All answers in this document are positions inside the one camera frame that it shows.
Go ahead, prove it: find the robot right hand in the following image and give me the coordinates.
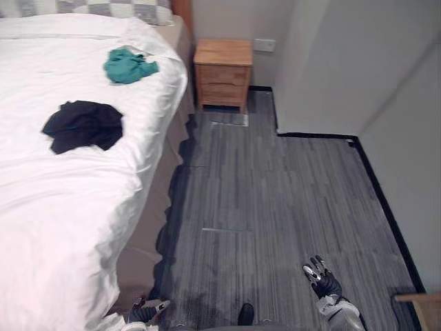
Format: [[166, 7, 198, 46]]
[[302, 254, 343, 300]]

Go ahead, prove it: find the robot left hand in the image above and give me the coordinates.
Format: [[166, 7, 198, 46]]
[[129, 297, 172, 325]]

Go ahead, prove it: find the beige bed skirt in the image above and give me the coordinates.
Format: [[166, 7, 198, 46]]
[[116, 14, 198, 294]]

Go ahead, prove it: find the black crumpled cloth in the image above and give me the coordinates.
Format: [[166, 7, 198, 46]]
[[41, 99, 125, 156]]

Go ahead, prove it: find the teal crumpled cloth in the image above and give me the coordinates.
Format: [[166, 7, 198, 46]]
[[103, 48, 161, 85]]

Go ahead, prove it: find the wooden bed headboard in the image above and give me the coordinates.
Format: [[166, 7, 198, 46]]
[[170, 0, 194, 37]]

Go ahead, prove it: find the robot dark foot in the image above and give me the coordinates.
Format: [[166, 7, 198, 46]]
[[238, 303, 256, 326]]

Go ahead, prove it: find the light wooden furniture piece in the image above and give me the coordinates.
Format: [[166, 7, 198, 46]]
[[393, 290, 441, 331]]

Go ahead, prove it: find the white duvet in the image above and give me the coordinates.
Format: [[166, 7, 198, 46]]
[[0, 13, 189, 331]]

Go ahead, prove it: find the black baseboard strip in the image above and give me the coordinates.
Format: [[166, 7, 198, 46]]
[[250, 85, 430, 301]]

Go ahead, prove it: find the wooden nightstand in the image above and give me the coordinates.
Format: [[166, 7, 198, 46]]
[[193, 38, 254, 114]]

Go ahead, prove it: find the grey white checked pillow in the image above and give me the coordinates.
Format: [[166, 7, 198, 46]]
[[0, 0, 174, 28]]

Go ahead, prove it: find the white wall socket plate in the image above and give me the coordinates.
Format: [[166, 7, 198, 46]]
[[254, 38, 277, 53]]

